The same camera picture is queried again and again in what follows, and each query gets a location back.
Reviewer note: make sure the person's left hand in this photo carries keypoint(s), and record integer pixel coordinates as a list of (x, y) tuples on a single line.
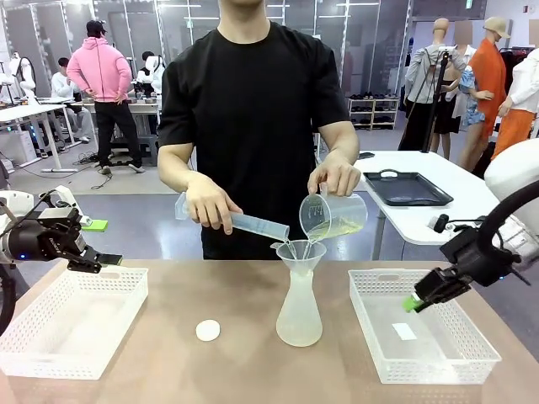
[(339, 172)]

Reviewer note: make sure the mannequin in blue floral dress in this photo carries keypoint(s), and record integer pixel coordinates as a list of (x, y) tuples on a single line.
[(471, 110)]

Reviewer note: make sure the black smartphone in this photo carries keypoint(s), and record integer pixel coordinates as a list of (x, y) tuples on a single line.
[(366, 155)]

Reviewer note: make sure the gray step stool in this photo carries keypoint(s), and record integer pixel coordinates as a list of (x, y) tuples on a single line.
[(147, 147)]

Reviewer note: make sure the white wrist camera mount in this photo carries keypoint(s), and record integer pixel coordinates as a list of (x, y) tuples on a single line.
[(442, 223), (69, 200)]

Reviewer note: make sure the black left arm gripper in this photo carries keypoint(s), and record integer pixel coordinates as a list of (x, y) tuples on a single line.
[(40, 242)]

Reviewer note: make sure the seated person in white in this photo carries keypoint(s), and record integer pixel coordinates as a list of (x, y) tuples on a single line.
[(63, 90)]

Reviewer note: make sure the person's left forearm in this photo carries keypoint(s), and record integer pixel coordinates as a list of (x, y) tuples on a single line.
[(341, 139)]

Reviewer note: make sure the person in black t-shirt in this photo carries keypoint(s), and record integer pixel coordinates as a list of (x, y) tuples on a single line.
[(252, 126)]

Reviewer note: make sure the person in pink hoodie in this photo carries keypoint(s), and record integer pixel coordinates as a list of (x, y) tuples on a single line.
[(99, 71)]

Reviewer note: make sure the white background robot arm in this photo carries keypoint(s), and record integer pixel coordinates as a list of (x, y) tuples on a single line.
[(25, 76)]

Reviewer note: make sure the mannequin in orange coat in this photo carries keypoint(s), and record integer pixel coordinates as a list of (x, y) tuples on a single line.
[(490, 76)]

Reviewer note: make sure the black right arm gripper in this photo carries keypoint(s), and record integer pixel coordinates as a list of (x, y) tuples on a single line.
[(484, 261)]

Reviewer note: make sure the mannequin in orange trousers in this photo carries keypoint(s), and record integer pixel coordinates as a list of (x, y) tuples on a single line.
[(518, 122)]

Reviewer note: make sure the black camera tripod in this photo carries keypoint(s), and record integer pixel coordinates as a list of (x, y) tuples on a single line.
[(438, 97)]

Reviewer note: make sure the white round flask cap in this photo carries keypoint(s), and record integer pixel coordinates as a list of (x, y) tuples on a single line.
[(208, 330)]

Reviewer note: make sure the dark clothes on rack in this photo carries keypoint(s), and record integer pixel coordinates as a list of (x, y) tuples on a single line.
[(511, 71)]

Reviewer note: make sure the black plastic tray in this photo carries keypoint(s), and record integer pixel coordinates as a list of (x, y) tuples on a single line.
[(406, 189)]

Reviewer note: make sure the clear plastic measuring cylinder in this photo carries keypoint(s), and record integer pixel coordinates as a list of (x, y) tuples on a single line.
[(257, 225)]

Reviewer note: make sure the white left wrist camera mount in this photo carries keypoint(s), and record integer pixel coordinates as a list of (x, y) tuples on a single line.
[(69, 200)]

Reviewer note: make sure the person's right forearm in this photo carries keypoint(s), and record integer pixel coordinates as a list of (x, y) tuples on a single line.
[(177, 164)]

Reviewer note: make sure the translucent plastic funnel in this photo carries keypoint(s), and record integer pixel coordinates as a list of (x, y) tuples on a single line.
[(301, 250)]

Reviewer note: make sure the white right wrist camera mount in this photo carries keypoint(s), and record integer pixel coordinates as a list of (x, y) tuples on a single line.
[(442, 223)]

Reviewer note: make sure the translucent plastic Erlenmeyer flask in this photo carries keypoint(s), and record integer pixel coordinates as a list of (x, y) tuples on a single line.
[(299, 320)]

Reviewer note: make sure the white paper label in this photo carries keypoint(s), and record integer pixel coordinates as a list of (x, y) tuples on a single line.
[(404, 331)]

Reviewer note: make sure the white perforated plastic basket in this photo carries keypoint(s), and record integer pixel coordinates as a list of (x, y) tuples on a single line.
[(421, 362), (63, 336)]

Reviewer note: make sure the person's right hand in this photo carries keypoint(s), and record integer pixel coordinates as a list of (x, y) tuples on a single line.
[(210, 202)]

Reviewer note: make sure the wooden shoe rack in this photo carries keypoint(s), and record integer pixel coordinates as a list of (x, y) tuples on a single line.
[(374, 111)]

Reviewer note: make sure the long white work desk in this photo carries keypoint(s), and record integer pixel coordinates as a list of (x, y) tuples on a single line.
[(145, 107)]

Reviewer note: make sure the white rounded side table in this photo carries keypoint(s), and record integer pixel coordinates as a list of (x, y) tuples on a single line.
[(463, 177)]

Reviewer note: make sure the clear plastic measuring beaker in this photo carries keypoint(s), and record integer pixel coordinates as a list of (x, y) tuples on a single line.
[(337, 214)]

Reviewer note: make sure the white desk with white legs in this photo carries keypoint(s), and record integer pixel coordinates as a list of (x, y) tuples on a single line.
[(29, 111)]

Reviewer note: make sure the mannequin in gray jacket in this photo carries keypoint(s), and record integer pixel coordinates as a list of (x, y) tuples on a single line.
[(425, 71)]

